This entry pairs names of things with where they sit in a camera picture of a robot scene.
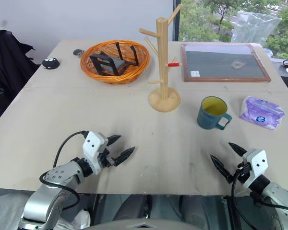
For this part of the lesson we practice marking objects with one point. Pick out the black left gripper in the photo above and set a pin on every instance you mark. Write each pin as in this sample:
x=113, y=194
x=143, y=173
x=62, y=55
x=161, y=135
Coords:
x=107, y=161

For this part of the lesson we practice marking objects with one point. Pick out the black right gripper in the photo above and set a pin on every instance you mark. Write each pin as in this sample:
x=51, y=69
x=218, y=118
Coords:
x=243, y=173

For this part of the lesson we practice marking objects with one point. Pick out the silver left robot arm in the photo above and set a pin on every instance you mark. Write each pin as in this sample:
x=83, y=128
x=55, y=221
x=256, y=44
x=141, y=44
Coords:
x=62, y=173

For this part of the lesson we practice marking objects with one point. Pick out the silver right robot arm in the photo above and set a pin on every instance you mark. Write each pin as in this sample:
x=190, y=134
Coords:
x=278, y=194

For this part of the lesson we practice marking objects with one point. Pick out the wooden mug tree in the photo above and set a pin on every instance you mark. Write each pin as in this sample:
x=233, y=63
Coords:
x=162, y=72

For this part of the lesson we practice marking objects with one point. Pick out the teal mug with yellow inside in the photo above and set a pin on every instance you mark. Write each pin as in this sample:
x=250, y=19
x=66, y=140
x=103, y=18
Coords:
x=209, y=118

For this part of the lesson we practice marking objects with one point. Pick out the purple wet wipes pack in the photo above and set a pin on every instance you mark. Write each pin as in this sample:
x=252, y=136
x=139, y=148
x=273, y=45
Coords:
x=261, y=112

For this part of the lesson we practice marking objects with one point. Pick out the orange woven basket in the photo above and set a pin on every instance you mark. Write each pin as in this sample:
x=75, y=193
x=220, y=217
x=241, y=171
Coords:
x=139, y=69

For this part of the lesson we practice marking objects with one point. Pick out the black objects in basket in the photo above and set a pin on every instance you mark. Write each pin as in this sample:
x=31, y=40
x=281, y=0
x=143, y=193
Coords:
x=109, y=67

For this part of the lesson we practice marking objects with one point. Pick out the grey robot torso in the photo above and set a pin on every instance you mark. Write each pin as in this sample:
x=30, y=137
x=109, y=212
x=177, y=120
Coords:
x=144, y=225

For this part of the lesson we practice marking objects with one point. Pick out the white cloth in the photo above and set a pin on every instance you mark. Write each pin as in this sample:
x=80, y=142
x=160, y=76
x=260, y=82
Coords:
x=79, y=220

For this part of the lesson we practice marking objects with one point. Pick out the white paper label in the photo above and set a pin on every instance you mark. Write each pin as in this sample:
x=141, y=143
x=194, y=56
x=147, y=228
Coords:
x=195, y=73

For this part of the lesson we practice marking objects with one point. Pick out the wood-framed chalkboard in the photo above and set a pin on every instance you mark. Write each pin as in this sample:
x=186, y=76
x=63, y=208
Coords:
x=220, y=67

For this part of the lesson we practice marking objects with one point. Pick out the small clear packet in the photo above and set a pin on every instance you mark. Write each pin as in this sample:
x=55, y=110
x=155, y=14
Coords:
x=237, y=64

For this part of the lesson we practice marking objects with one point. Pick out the black round toy with eyes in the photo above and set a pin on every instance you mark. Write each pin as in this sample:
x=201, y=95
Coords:
x=51, y=63

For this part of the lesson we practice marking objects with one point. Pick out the small pale blue container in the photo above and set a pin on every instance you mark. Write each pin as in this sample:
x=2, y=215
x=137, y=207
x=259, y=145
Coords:
x=268, y=52

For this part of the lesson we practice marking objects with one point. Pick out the black jacket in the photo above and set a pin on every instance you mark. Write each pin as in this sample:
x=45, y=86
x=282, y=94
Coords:
x=7, y=72

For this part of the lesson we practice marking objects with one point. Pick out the clear plastic bag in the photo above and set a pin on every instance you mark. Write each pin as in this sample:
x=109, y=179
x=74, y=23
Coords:
x=254, y=26

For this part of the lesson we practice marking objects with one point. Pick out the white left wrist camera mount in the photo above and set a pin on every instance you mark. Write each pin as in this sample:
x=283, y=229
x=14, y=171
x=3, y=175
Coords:
x=93, y=146

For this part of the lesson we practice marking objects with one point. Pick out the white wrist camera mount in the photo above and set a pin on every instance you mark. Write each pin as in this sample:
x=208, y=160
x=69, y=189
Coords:
x=93, y=146
x=257, y=164

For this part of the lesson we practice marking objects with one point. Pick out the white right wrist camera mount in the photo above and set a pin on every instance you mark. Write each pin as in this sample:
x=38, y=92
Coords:
x=257, y=164

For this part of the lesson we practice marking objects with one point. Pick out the black window frame post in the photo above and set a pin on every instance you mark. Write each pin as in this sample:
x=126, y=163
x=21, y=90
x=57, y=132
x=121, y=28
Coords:
x=176, y=21

